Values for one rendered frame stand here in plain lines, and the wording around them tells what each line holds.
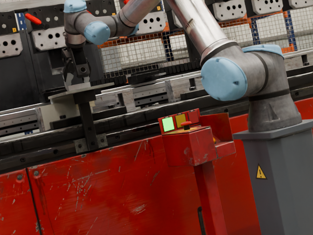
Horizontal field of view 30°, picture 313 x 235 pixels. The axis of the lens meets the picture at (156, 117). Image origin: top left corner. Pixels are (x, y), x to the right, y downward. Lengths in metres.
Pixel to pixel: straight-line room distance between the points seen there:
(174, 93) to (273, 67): 0.89
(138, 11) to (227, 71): 0.55
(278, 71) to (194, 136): 0.50
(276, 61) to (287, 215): 0.42
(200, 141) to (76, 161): 0.47
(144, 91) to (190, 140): 0.71
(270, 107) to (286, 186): 0.21
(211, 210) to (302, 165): 0.59
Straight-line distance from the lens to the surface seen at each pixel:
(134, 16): 1.97
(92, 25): 1.94
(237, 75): 1.49
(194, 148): 2.01
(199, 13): 1.59
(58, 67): 2.30
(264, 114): 1.62
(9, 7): 2.27
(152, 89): 2.67
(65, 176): 2.16
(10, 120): 2.49
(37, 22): 2.24
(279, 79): 1.63
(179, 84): 2.45
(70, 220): 2.18
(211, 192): 2.13
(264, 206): 1.68
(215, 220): 2.14
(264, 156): 1.62
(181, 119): 2.18
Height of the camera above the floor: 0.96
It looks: 3 degrees down
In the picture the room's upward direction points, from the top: 12 degrees counter-clockwise
